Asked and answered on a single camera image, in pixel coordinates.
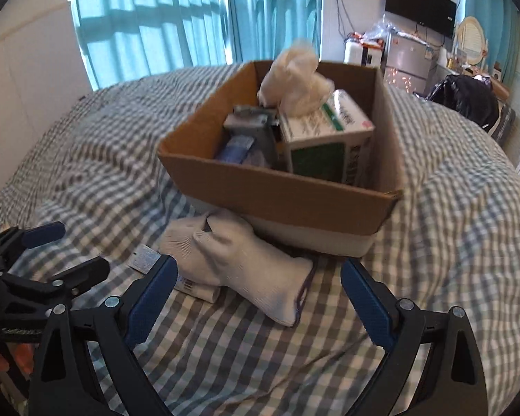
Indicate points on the green white medicine box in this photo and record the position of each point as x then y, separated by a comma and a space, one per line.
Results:
331, 143

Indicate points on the small white label card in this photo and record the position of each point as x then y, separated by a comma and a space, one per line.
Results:
143, 259

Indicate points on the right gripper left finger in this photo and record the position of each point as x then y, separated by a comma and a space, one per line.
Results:
64, 381

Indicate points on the oval vanity mirror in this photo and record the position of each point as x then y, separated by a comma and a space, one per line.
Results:
471, 41

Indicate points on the cream fluffy cloth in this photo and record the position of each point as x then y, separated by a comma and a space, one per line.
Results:
293, 84

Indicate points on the checkered bed cover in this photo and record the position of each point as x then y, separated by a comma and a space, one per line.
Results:
453, 239

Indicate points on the silver foil blister pack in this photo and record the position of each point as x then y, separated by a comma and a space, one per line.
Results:
256, 122

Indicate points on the brown cardboard box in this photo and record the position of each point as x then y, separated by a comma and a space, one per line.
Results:
313, 214

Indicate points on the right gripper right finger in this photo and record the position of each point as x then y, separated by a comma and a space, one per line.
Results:
453, 379

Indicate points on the blue tissue pack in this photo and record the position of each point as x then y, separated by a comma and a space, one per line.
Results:
243, 150

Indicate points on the white sock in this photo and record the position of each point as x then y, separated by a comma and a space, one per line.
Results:
220, 248

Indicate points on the black wall television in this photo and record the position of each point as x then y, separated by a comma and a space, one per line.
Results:
437, 15

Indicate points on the teal corner curtain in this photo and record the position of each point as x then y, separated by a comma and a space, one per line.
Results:
500, 22

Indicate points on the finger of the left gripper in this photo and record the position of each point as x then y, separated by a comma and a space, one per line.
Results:
70, 283
14, 241

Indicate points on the silver mini fridge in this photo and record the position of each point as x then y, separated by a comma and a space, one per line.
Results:
407, 62

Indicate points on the teal window curtain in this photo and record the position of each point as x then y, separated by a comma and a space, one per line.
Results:
125, 40

